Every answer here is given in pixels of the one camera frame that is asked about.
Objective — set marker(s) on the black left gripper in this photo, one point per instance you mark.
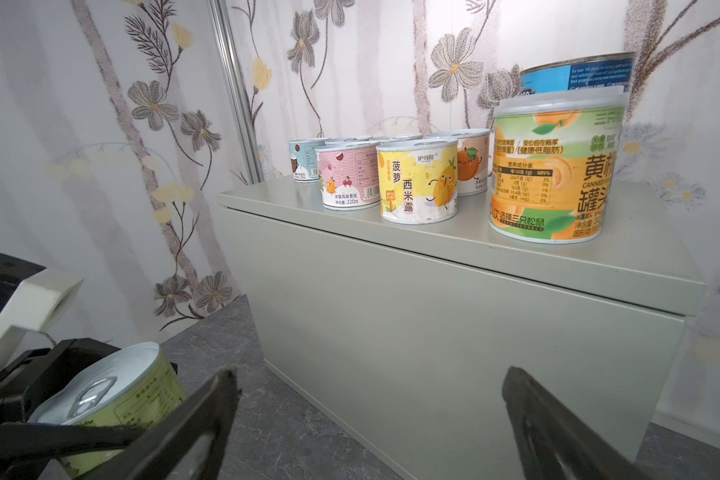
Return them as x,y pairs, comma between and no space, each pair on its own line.
28,381

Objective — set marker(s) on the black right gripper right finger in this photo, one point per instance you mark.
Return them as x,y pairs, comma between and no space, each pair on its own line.
552,442

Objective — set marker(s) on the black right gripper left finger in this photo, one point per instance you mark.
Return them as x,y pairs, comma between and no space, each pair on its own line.
190,443

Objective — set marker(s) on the white lid can green label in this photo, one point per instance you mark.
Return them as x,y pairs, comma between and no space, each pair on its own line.
134,386

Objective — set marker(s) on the plastic lid can yellow label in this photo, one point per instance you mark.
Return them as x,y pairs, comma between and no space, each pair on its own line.
554,158

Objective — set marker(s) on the white lid can orange label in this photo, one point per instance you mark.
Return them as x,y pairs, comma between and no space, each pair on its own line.
473,158

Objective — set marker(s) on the white lid can beige label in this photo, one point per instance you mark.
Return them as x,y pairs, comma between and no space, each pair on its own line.
348,175

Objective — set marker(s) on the large blue labelled can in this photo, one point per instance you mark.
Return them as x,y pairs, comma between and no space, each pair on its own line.
600,71

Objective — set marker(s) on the grey metal cabinet box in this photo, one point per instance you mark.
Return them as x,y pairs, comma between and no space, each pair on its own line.
403,334

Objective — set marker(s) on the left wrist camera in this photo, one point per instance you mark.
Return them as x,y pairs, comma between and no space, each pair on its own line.
32,297

